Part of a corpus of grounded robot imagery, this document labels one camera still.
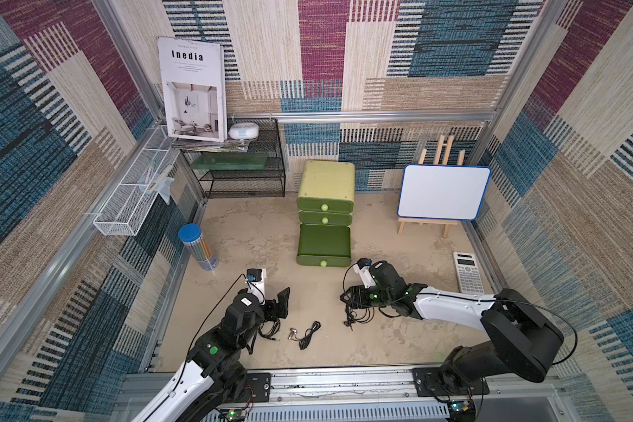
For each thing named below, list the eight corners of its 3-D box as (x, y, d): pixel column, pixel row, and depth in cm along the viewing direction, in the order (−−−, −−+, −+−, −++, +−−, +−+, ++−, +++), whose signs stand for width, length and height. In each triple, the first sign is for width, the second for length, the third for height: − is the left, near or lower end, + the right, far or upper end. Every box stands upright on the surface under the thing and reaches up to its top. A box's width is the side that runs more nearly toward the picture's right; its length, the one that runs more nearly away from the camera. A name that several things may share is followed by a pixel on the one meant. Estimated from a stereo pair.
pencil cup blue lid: (198, 272, 100) (174, 240, 84) (203, 256, 104) (181, 223, 88) (217, 272, 100) (197, 240, 84) (221, 256, 104) (203, 223, 88)
